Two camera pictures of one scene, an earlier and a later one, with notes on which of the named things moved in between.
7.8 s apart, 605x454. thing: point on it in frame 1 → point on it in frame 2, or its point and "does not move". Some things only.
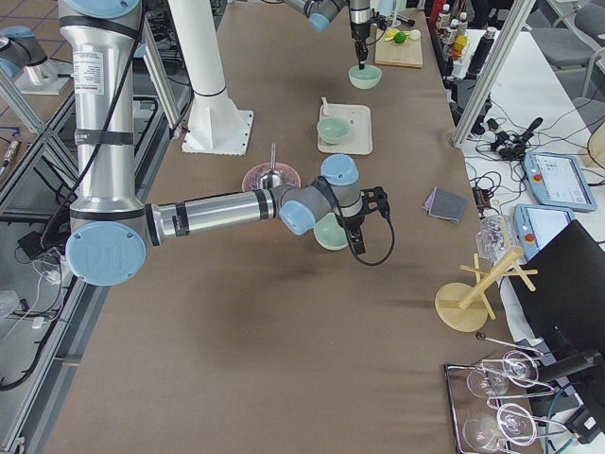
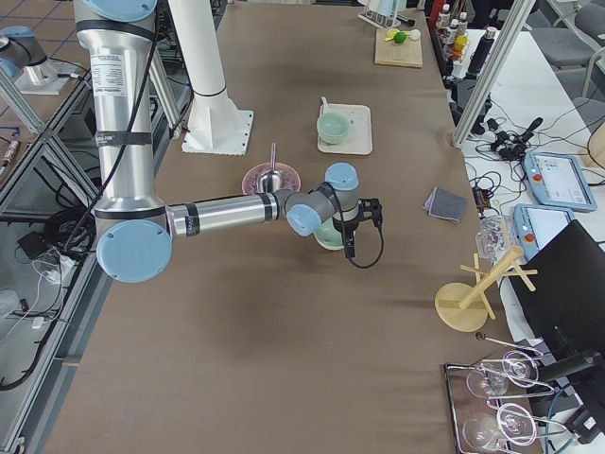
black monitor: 560,291 does not move
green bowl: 329,234 does not move
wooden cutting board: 406,54 does not move
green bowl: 365,78 → 332,128
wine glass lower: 514,424 does not move
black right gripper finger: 356,238 → 350,249
